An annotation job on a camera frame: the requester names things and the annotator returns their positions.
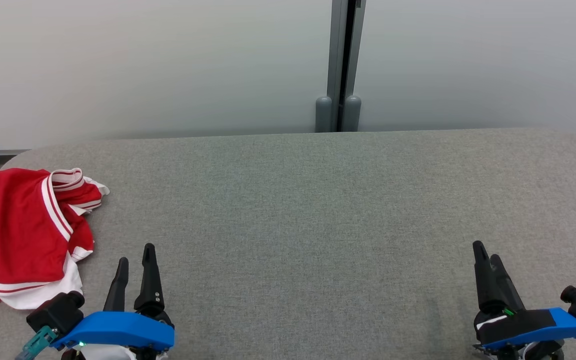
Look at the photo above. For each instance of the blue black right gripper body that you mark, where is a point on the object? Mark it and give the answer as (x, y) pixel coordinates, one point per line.
(523, 325)

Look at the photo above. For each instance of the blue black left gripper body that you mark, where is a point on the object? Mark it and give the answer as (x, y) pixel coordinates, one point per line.
(118, 330)

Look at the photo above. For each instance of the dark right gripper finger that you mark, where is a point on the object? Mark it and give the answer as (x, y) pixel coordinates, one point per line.
(485, 285)
(510, 294)

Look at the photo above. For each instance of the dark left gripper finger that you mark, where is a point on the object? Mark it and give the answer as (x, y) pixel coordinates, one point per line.
(117, 292)
(150, 285)

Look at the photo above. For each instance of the red shirt white striped trim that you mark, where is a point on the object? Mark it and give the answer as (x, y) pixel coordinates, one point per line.
(13, 215)

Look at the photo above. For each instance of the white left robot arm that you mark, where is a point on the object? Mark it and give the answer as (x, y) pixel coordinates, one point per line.
(103, 353)

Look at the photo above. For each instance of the grey upholstered fabric bench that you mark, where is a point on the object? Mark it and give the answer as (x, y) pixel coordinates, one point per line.
(293, 210)

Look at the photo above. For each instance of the grey cylinder bumper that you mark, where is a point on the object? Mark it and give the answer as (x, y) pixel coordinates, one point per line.
(352, 114)
(323, 115)

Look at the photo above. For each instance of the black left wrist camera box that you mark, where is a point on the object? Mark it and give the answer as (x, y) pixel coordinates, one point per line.
(55, 312)

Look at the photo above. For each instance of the grey partition post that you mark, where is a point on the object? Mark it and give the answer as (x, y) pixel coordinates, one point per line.
(340, 50)

